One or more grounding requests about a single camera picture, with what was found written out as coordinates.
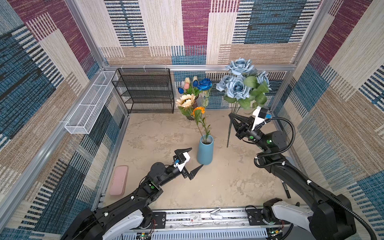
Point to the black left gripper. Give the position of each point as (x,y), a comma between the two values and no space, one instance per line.
(190,175)

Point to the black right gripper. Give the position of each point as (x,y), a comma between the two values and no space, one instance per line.
(243,128)

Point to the teal cylindrical vase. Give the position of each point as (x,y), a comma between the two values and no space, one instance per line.
(205,151)

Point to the dusty blue hydrangea bunch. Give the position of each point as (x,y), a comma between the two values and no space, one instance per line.
(244,87)

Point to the orange marigold flower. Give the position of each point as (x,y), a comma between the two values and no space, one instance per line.
(199,110)

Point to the pink ribbed glass vase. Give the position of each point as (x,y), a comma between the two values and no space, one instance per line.
(192,115)

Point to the blue rose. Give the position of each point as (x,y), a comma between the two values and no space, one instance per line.
(205,86)

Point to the cream dahlia flower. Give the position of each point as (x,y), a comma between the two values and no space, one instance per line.
(186,104)

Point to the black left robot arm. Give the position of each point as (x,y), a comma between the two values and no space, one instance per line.
(132,211)

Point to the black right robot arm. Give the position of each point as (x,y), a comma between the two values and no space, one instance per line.
(331,217)

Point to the pink glasses case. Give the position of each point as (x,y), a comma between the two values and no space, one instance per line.
(118,184)

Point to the black white marker pen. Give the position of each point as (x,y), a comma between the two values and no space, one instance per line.
(286,189)

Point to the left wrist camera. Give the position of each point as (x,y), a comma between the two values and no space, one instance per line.
(181,161)

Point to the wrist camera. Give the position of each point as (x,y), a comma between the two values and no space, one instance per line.
(181,161)
(261,116)

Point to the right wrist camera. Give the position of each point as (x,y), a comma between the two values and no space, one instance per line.
(261,116)

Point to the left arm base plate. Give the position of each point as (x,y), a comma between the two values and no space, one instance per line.
(157,220)

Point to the aluminium mounting rail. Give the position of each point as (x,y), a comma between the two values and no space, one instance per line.
(226,218)

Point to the black wire mesh shelf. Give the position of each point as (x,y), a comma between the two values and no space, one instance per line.
(145,90)

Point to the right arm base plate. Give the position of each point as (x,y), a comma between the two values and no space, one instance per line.
(256,218)

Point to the white wire mesh basket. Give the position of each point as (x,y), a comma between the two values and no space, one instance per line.
(87,112)

